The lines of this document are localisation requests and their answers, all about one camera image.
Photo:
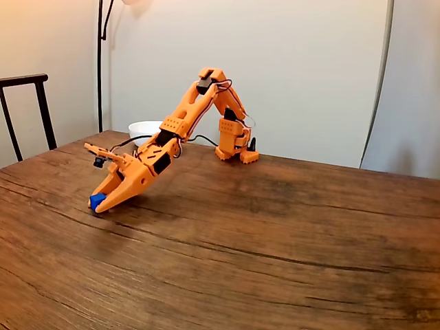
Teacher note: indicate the small blue cube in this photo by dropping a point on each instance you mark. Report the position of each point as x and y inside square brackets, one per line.
[97, 201]

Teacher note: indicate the white ceramic bowl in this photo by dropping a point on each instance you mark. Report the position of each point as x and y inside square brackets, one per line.
[141, 129]

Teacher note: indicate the black table clamp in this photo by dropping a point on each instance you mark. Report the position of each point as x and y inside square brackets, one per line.
[253, 144]

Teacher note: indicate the black floor lamp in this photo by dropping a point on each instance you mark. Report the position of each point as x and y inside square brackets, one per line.
[99, 86]

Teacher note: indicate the black wooden chair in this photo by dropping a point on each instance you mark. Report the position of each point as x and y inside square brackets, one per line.
[41, 103]

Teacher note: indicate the orange gripper camera mount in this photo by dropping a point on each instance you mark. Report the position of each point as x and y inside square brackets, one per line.
[103, 153]

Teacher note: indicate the grey wall conduit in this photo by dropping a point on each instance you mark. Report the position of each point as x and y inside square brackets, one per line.
[384, 68]

